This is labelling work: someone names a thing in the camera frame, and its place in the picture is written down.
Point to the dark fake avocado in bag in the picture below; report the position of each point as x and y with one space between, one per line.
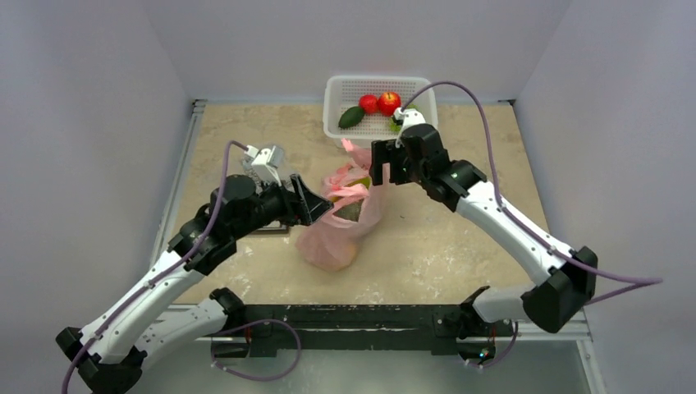
350 212

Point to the pink printed plastic bag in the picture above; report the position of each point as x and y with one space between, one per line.
319 243

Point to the small red fake fruit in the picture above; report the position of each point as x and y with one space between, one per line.
369 104

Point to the white perforated plastic basket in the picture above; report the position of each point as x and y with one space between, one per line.
343 92

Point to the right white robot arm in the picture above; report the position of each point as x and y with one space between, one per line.
559 289

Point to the dark green fake avocado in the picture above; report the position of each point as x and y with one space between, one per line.
351 117

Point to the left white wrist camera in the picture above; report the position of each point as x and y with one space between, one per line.
274 156

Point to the green fake grapes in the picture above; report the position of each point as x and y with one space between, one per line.
393 125

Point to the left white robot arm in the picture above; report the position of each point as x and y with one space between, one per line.
111 353

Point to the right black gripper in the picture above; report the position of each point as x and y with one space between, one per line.
396 162

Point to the black L-shaped metal tool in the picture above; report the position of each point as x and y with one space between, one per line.
273 228

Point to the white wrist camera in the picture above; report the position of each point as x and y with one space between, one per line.
274 156
405 118

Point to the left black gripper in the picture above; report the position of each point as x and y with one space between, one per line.
312 208

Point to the orange fake fruit in bag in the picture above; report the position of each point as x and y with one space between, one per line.
347 255

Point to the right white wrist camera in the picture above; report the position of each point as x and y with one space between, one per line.
405 118

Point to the red fake apple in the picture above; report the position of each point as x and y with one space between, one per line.
388 102

